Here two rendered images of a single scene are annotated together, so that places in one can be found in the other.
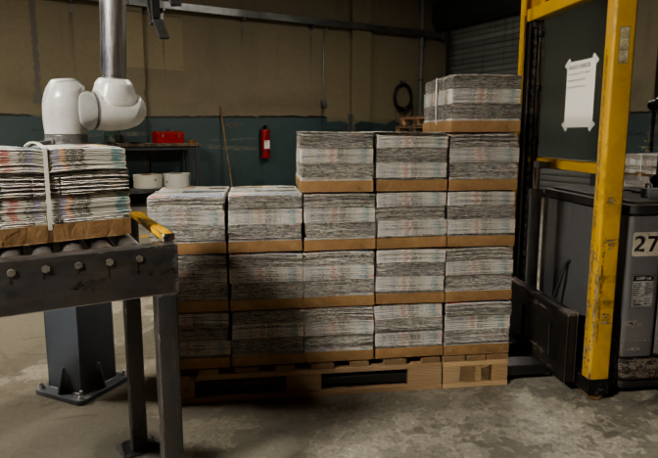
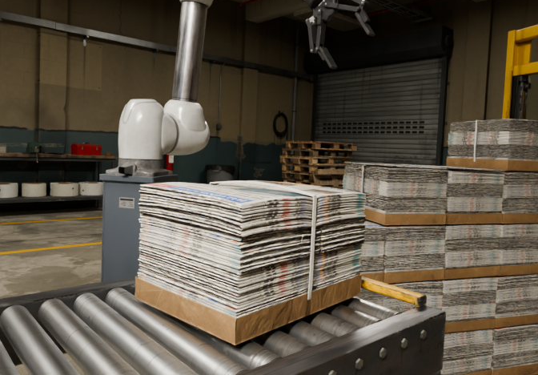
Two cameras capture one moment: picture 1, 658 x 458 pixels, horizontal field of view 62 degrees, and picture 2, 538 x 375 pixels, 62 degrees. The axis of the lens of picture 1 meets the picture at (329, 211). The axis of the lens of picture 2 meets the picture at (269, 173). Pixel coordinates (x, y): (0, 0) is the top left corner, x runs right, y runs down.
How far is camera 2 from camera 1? 1.04 m
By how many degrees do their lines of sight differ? 13
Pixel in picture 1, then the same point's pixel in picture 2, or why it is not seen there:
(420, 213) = (479, 244)
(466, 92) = (519, 135)
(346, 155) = (424, 189)
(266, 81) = not seen: hidden behind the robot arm
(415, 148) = (479, 183)
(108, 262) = (403, 344)
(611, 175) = not seen: outside the picture
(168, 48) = (89, 70)
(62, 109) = (147, 131)
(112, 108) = (187, 132)
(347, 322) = not seen: hidden behind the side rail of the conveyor
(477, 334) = (518, 356)
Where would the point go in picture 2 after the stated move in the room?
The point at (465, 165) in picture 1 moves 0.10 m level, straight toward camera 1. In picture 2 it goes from (515, 200) to (527, 203)
